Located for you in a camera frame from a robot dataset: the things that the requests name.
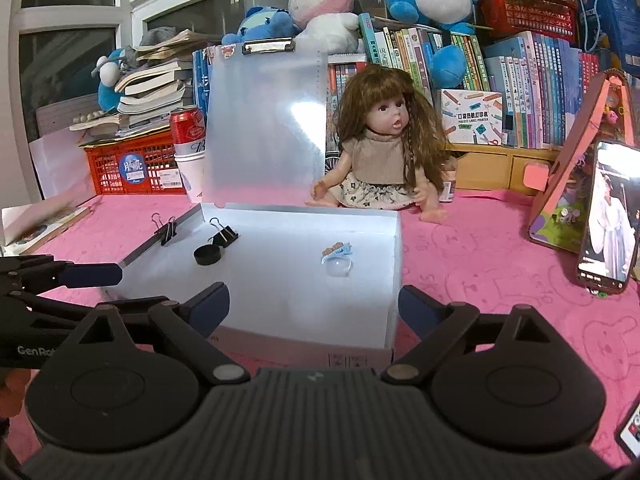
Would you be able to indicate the person right hand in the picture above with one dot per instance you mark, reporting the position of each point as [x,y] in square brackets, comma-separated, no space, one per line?
[12,391]

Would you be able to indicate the wooden drawer unit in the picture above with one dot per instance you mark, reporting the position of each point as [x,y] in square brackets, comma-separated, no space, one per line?
[488,167]

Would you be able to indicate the red basket top right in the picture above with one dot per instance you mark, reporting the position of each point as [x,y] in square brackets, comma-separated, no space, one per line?
[553,18]

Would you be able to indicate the white paper cup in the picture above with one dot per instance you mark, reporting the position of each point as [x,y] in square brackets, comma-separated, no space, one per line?
[190,158]

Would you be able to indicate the translucent clipboard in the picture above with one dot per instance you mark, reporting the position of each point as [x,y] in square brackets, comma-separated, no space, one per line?
[266,123]

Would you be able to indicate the row of upright books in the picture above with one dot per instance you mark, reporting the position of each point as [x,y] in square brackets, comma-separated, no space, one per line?
[542,79]

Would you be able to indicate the red plastic basket left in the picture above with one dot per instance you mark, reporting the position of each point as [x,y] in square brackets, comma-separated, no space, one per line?
[135,165]

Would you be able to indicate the pink bunny table cloth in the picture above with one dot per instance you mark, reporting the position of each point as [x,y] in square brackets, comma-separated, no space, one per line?
[481,255]

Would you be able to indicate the pink white bunny plush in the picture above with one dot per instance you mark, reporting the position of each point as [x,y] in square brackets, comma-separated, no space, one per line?
[327,26]

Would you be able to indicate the brown haired baby doll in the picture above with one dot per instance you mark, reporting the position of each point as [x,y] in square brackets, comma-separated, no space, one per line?
[393,148]

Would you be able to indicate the clear plastic dome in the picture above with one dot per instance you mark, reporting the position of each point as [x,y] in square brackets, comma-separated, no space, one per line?
[338,266]

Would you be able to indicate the stack of books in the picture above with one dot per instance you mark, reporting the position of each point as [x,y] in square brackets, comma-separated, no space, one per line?
[166,71]

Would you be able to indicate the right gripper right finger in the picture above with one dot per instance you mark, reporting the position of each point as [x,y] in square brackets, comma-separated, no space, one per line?
[440,327]

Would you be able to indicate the red soda can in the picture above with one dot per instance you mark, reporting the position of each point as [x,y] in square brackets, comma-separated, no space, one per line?
[187,124]

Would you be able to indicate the blue hair clip front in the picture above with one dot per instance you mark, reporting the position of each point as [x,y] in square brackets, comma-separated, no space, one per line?
[338,250]

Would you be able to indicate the blue cardboard box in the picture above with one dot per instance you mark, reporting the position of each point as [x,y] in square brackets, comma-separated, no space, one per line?
[611,25]

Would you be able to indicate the black binder clip on box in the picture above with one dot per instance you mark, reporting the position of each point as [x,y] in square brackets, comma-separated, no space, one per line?
[165,231]

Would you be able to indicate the small blue plush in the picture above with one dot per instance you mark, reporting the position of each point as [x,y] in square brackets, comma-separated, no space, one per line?
[263,23]

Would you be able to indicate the small colourful remote control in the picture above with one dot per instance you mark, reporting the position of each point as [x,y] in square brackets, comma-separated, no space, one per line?
[627,434]

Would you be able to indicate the blue plush toy left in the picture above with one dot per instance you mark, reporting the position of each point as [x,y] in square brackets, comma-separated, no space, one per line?
[109,71]

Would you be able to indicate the large black binder clip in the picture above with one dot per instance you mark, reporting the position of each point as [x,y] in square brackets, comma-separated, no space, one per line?
[224,236]

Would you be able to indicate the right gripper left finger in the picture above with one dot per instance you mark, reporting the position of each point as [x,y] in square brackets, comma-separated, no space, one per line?
[182,331]

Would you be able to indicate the pink triangular toy house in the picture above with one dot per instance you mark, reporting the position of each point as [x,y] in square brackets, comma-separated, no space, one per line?
[560,207]

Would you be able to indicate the black round cap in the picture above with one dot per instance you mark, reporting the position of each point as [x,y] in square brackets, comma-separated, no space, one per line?
[207,254]

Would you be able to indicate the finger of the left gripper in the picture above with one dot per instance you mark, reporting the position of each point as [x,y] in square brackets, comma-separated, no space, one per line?
[40,273]
[21,310]

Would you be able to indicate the smartphone with pink case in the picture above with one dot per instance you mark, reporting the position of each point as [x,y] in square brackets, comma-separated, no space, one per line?
[611,239]

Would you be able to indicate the white shallow cardboard box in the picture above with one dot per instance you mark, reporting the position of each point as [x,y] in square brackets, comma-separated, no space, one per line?
[284,308]

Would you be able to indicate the white stationery box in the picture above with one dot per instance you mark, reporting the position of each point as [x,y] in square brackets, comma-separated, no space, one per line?
[471,116]

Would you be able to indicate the large blue white plush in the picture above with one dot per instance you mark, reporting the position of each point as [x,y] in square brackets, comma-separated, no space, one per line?
[445,67]

